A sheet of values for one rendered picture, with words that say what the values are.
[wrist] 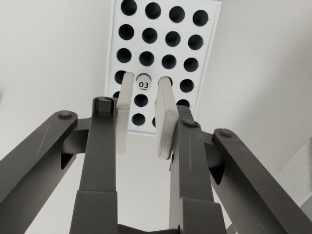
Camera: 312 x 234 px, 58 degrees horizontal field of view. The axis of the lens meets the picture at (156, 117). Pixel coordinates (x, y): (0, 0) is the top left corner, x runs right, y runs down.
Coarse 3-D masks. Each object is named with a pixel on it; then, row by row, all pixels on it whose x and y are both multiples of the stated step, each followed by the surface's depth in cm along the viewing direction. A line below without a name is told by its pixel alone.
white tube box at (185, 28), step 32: (128, 0) 25; (160, 0) 22; (192, 0) 22; (128, 32) 26; (160, 32) 23; (192, 32) 23; (128, 64) 24; (160, 64) 24; (192, 64) 26; (192, 96) 25; (128, 128) 26
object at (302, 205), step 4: (308, 196) 25; (304, 200) 25; (308, 200) 25; (300, 204) 26; (304, 204) 25; (308, 204) 25; (300, 208) 25; (304, 208) 25; (308, 208) 24; (304, 212) 25; (308, 212) 24; (308, 216) 24
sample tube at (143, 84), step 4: (140, 76) 24; (144, 76) 23; (148, 76) 24; (140, 80) 23; (144, 80) 23; (148, 80) 23; (136, 84) 23; (140, 84) 23; (144, 84) 23; (148, 84) 23; (140, 88) 23; (144, 88) 23; (148, 88) 23
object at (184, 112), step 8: (184, 112) 18; (176, 128) 15; (176, 136) 15; (208, 136) 15; (208, 144) 14; (208, 152) 15; (216, 152) 14; (208, 160) 15; (216, 160) 15; (224, 160) 15; (216, 168) 15; (224, 168) 15
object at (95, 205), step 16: (96, 112) 15; (112, 112) 15; (96, 128) 13; (112, 128) 13; (96, 144) 12; (112, 144) 12; (96, 160) 11; (112, 160) 11; (96, 176) 10; (112, 176) 10; (80, 192) 8; (96, 192) 8; (112, 192) 9; (80, 208) 8; (96, 208) 8; (112, 208) 8; (80, 224) 7; (96, 224) 7; (112, 224) 7
